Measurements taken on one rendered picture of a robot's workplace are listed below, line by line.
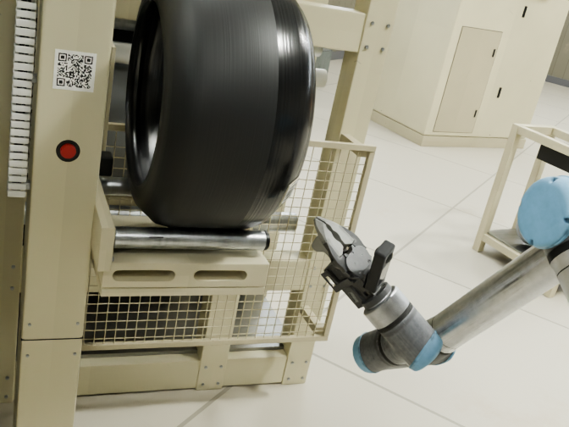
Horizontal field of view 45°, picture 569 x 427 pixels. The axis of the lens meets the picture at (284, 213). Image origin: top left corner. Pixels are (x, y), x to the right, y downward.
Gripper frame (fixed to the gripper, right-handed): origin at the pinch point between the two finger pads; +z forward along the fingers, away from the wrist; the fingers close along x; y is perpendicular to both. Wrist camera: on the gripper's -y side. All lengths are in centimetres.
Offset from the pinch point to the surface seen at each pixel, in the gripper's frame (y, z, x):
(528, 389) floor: 90, -125, 111
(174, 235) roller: 19.8, 17.6, -16.0
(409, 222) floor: 192, -69, 236
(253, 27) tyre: -17.5, 36.5, 2.5
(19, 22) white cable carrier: 3, 64, -22
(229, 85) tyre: -13.5, 30.9, -8.1
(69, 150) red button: 17, 43, -23
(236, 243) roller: 17.9, 7.4, -6.6
